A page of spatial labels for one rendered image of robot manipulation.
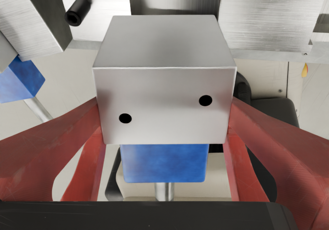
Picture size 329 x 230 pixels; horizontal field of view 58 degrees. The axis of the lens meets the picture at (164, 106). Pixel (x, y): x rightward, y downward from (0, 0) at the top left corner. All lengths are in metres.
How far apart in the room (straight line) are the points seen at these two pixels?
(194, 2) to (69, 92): 1.42
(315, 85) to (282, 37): 1.25
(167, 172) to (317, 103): 1.38
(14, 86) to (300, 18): 0.24
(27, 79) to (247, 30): 0.20
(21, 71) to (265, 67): 0.79
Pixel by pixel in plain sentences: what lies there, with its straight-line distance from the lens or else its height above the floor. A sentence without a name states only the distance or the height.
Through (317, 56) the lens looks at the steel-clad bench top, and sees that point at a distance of 0.32.
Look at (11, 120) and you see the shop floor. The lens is 1.98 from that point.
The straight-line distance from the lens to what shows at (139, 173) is 0.15.
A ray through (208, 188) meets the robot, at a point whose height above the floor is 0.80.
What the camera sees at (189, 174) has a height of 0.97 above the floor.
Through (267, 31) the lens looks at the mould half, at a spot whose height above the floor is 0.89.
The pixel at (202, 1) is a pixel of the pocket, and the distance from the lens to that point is 0.21.
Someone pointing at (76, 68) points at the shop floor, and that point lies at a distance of 1.47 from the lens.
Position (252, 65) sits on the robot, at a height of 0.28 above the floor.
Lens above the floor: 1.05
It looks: 45 degrees down
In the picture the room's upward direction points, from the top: 169 degrees counter-clockwise
